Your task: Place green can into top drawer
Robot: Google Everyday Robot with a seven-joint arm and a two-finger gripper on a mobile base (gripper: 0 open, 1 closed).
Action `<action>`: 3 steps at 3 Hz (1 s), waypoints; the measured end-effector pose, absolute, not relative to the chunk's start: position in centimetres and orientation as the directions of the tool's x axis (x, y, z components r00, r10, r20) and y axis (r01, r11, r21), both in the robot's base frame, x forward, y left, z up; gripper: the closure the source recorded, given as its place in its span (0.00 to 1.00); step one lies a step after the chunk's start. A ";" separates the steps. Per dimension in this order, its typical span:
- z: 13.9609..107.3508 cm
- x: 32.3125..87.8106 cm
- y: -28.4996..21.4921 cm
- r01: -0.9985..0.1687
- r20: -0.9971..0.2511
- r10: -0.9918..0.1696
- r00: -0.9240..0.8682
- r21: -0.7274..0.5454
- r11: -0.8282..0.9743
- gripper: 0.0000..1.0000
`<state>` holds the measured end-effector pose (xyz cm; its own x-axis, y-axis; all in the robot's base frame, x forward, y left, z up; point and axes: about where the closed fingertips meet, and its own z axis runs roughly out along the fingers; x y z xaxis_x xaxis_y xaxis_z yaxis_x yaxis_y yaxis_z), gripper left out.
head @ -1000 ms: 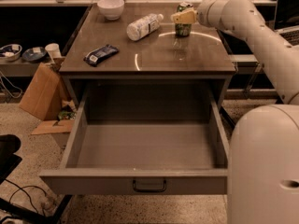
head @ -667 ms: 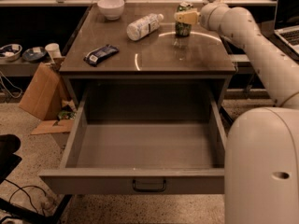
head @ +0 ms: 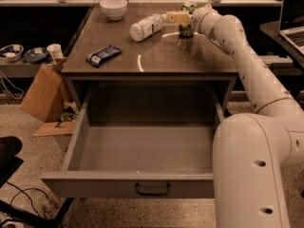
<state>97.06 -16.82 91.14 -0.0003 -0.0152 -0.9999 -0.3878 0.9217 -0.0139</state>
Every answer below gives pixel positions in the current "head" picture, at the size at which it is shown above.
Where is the white plastic bottle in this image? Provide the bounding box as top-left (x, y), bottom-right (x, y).
top-left (129, 14), bottom-right (165, 42)

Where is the low grey shelf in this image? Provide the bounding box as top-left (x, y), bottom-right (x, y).
top-left (0, 59), bottom-right (55, 79)

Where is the brown cardboard box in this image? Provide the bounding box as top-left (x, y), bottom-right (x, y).
top-left (20, 64), bottom-right (76, 137)

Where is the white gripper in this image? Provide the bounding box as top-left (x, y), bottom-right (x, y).
top-left (166, 3), bottom-right (219, 33)

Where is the white paper cup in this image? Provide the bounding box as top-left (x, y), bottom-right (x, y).
top-left (47, 44), bottom-right (64, 63)

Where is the white bowl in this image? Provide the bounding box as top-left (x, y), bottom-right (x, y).
top-left (100, 0), bottom-right (128, 20)

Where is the black chair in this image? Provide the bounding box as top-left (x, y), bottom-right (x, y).
top-left (0, 136), bottom-right (23, 187)

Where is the grey drawer cabinet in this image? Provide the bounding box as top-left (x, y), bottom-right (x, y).
top-left (63, 3), bottom-right (238, 105)

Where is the silver laptop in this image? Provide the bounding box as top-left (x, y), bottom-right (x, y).
top-left (279, 0), bottom-right (304, 55)

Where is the green soda can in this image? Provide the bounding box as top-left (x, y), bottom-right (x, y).
top-left (179, 2), bottom-right (197, 38)

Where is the open grey top drawer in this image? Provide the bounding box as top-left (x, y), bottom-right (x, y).
top-left (42, 84), bottom-right (223, 199)

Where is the black side table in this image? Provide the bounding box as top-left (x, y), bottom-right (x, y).
top-left (259, 20), bottom-right (304, 109)

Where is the patterned bowl on shelf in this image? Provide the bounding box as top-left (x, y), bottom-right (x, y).
top-left (0, 44), bottom-right (24, 63)

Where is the dark blue bowl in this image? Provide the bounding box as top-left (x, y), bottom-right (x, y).
top-left (24, 47), bottom-right (48, 64)

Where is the dark blue snack packet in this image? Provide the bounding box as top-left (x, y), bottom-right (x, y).
top-left (85, 45), bottom-right (122, 68)

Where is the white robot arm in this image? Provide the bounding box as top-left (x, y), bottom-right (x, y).
top-left (165, 5), bottom-right (304, 228)

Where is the black floor cable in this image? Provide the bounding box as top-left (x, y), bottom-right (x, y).
top-left (0, 180), bottom-right (58, 220)

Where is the black drawer handle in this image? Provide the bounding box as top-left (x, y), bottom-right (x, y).
top-left (135, 183), bottom-right (171, 197)

